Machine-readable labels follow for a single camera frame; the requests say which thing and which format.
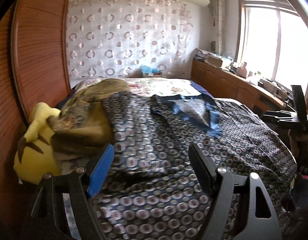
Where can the blue item box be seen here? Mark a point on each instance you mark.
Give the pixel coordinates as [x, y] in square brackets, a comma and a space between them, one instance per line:
[147, 71]

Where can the navy blue blanket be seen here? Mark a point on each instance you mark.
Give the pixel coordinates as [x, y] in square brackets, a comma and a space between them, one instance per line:
[203, 93]

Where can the olive patterned pillow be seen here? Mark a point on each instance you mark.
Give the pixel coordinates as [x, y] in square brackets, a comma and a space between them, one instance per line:
[82, 128]

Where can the yellow plush toy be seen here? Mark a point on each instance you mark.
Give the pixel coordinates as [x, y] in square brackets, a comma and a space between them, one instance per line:
[34, 156]

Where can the pink bottle on cabinet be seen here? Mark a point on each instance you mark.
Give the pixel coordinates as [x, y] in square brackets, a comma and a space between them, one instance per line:
[242, 70]

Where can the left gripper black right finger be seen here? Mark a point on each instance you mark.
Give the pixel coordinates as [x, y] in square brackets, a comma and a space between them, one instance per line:
[256, 217]

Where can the gathered window curtain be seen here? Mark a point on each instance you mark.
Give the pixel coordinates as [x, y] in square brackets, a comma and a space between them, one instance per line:
[218, 12]

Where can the floral bed cover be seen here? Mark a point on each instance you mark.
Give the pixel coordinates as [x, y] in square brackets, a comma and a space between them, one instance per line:
[147, 86]

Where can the navy circle-patterned shirt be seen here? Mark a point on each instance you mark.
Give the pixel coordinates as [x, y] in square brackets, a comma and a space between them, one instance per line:
[167, 150]

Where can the sheer circle-patterned curtain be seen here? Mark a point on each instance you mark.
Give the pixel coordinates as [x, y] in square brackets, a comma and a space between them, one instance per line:
[117, 38]

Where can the wooden louvered wardrobe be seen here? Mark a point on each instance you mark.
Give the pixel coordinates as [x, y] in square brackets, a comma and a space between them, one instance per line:
[32, 69]

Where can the wooden side cabinet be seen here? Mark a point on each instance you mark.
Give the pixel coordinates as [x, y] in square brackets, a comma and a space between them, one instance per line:
[222, 84]

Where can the cardboard box on cabinet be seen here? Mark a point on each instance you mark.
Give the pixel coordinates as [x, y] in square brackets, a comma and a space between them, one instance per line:
[217, 61]

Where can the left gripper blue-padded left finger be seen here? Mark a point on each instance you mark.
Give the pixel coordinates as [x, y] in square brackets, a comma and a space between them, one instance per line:
[65, 202]

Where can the person's right hand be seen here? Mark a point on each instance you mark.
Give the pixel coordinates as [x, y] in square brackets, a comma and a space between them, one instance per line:
[299, 145]

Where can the window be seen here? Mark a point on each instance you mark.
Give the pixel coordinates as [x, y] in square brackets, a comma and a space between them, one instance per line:
[273, 41]

